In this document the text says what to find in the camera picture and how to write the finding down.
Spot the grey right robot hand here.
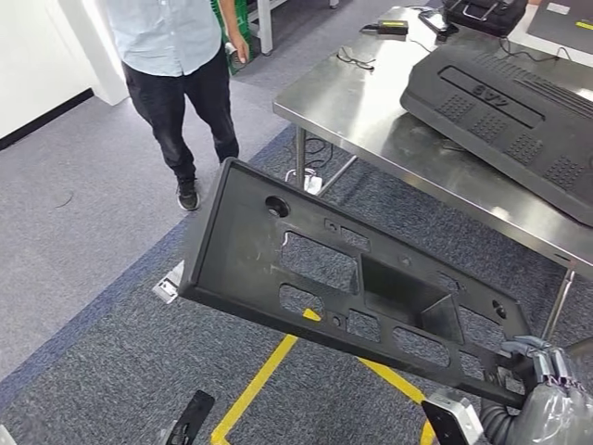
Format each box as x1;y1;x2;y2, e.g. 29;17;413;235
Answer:
498;334;593;445

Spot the black plastic plate bracket part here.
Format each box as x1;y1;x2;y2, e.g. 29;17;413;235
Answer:
177;158;531;410

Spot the stainless steel workbench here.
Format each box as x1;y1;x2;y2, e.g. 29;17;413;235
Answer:
272;5;593;345

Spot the large black engine cover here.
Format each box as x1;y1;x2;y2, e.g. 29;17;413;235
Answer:
399;39;593;228

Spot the yellow floor tape outline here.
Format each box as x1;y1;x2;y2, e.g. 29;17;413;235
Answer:
209;307;437;445

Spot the white power strip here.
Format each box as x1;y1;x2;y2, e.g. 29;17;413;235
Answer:
284;167;324;197

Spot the black carry bag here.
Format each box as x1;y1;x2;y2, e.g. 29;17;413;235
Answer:
442;0;530;38

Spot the black phone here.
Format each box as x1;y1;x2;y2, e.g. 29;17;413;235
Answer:
418;8;459;43

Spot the black power adapter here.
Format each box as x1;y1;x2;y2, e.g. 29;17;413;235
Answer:
377;18;410;37

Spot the silver floor outlet box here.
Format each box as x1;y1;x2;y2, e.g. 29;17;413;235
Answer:
152;260;186;307

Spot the green plastic crate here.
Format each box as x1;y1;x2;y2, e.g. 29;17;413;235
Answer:
210;0;254;76

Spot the person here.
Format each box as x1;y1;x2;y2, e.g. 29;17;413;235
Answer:
105;0;253;213

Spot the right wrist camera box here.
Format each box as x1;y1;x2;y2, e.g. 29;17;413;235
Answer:
421;389;485;445

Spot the white table frame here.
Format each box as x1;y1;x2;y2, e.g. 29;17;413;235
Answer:
247;0;340;57

